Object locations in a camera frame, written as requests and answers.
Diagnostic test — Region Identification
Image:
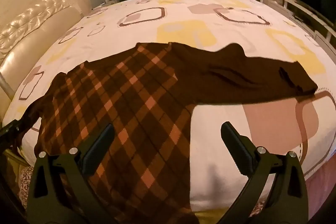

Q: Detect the brown plaid sweater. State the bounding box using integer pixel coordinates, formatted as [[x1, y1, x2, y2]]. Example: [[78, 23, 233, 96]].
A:
[[22, 42, 319, 224]]

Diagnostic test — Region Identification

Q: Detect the cream tufted leather headboard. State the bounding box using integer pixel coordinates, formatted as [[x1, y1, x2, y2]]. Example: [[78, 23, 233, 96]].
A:
[[0, 0, 92, 114]]

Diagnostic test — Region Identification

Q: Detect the bed with patterned sheet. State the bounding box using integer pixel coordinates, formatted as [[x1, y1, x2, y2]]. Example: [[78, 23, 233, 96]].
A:
[[3, 0, 336, 214]]

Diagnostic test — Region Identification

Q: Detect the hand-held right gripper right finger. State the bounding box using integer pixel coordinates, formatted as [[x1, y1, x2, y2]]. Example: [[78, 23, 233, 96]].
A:
[[220, 121, 307, 224]]

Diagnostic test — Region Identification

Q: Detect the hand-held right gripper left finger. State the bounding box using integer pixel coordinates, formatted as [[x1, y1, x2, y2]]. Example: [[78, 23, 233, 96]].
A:
[[26, 123, 116, 224]]

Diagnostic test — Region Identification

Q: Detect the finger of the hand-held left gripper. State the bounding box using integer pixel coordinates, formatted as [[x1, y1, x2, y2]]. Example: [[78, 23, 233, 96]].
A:
[[0, 120, 21, 151]]

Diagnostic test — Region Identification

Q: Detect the grey metal pole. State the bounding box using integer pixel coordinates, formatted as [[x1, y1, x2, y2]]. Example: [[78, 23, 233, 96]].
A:
[[0, 74, 15, 100]]

